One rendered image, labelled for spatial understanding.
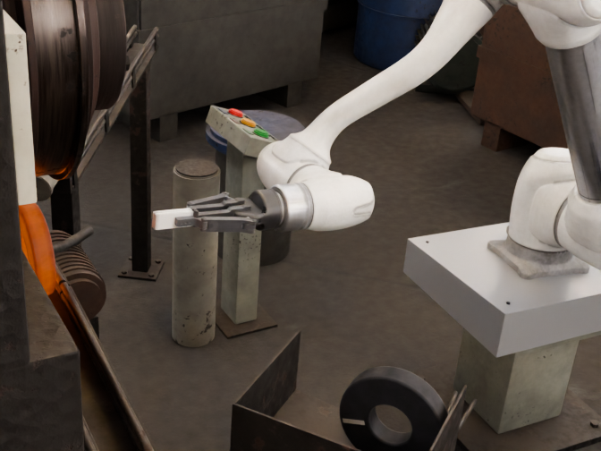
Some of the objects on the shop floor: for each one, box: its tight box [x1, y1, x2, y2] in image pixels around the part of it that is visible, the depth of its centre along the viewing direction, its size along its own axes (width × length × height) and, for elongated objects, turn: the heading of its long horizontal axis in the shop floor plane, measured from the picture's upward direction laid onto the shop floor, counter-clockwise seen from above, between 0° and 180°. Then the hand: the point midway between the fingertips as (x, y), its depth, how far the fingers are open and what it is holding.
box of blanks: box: [116, 0, 328, 142], centre depth 411 cm, size 103×83×77 cm
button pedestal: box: [206, 106, 279, 339], centre depth 256 cm, size 16×24×62 cm, turn 22°
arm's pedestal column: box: [411, 328, 601, 451], centre depth 234 cm, size 40×40×31 cm
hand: (173, 218), depth 161 cm, fingers closed
